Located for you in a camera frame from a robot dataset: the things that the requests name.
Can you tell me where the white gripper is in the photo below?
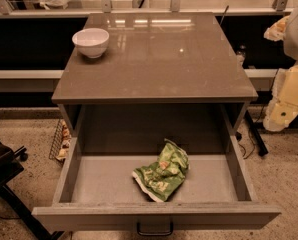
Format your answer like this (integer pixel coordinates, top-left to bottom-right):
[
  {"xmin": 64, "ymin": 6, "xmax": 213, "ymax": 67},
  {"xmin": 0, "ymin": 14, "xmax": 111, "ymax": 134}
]
[{"xmin": 263, "ymin": 6, "xmax": 298, "ymax": 132}]

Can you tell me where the green jalapeno chip bag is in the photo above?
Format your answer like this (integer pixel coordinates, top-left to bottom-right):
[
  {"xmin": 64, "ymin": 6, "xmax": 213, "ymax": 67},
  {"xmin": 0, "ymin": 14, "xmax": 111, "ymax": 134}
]
[{"xmin": 132, "ymin": 139, "xmax": 190, "ymax": 202}]

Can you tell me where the open grey top drawer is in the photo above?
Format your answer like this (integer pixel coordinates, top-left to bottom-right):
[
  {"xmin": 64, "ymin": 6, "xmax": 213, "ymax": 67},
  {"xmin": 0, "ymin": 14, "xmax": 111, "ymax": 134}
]
[{"xmin": 33, "ymin": 104, "xmax": 280, "ymax": 236}]

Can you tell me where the black stand leg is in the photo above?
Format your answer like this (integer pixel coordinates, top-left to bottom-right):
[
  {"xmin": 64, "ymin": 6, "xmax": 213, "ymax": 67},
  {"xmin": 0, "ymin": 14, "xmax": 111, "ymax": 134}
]
[{"xmin": 244, "ymin": 112, "xmax": 268, "ymax": 157}]

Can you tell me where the white ceramic bowl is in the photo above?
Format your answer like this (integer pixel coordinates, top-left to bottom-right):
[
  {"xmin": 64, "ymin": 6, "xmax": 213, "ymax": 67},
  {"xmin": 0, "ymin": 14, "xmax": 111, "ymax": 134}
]
[{"xmin": 72, "ymin": 28, "xmax": 109, "ymax": 58}]

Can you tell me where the black office chair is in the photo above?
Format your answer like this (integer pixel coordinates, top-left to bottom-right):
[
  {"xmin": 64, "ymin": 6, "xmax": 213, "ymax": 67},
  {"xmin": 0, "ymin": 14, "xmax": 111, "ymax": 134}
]
[{"xmin": 0, "ymin": 141, "xmax": 64, "ymax": 240}]

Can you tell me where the black drawer handle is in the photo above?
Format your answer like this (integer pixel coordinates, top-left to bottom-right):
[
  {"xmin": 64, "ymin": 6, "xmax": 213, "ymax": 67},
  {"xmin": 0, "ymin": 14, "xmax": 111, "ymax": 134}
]
[{"xmin": 136, "ymin": 222, "xmax": 174, "ymax": 237}]

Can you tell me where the wire basket with snacks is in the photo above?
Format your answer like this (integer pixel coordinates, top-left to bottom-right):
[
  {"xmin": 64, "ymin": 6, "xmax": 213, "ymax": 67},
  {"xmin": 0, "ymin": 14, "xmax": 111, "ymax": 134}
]
[{"xmin": 49, "ymin": 119, "xmax": 71, "ymax": 164}]

